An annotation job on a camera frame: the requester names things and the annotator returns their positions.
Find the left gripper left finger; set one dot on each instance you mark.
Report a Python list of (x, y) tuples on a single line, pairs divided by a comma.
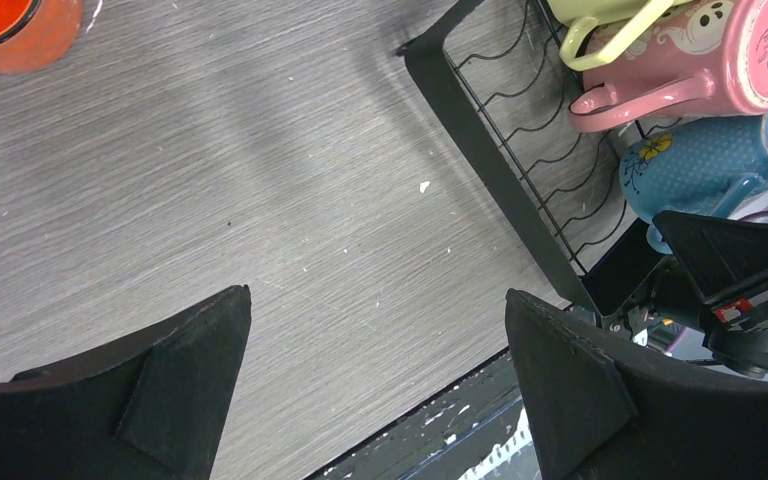
[(149, 405)]

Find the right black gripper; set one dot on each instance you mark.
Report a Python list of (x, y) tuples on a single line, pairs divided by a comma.
[(726, 262)]

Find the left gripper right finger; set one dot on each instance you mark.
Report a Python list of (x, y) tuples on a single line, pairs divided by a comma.
[(600, 407)]

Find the lime green mug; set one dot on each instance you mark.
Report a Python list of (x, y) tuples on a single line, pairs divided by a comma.
[(583, 17)]

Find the orange mug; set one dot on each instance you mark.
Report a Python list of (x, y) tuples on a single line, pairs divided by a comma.
[(36, 33)]

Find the blue mug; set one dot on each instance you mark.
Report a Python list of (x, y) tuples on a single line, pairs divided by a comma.
[(705, 167)]

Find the pink mug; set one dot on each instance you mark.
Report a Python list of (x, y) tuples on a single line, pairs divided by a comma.
[(705, 58)]

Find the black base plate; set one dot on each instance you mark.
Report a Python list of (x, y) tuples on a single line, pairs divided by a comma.
[(444, 436)]

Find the black wire dish rack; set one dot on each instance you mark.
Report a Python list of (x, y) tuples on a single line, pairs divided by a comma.
[(490, 72)]

